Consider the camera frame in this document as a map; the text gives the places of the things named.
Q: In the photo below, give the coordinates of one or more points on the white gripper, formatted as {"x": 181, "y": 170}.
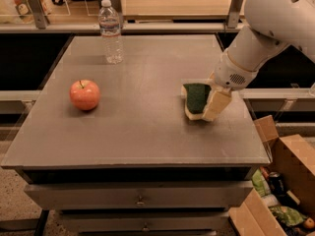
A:
{"x": 230, "y": 73}

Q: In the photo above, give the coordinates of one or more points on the green and yellow sponge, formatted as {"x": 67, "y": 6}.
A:
{"x": 196, "y": 96}

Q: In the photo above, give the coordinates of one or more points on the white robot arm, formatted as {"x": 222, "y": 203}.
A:
{"x": 272, "y": 26}

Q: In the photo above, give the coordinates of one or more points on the red apple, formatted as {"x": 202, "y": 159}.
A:
{"x": 84, "y": 94}

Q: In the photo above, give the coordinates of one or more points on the green snack bag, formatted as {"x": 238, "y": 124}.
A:
{"x": 260, "y": 184}

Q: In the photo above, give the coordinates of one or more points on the upper grey drawer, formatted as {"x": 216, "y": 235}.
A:
{"x": 219, "y": 194}

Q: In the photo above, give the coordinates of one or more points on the grey drawer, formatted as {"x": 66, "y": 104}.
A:
{"x": 219, "y": 194}
{"x": 144, "y": 221}

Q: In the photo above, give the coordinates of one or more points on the black drink can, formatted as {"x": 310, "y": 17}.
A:
{"x": 276, "y": 183}

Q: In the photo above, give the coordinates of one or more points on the light wooden desk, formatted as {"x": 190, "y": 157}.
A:
{"x": 175, "y": 9}

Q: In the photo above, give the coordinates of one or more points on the grey drawer cabinet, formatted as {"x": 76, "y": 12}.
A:
{"x": 139, "y": 131}

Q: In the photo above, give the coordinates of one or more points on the clear plastic water bottle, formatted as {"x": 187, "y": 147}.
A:
{"x": 110, "y": 32}

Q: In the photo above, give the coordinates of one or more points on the green leafy packet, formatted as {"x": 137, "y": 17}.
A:
{"x": 287, "y": 215}

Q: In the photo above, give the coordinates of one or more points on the small orange fruit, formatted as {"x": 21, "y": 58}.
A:
{"x": 309, "y": 223}

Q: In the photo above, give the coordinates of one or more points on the lower grey drawer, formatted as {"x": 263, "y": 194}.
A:
{"x": 144, "y": 221}

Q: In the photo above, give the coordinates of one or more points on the right metal bracket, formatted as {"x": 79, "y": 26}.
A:
{"x": 233, "y": 14}

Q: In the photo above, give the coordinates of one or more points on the left metal bracket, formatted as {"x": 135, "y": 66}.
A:
{"x": 40, "y": 19}

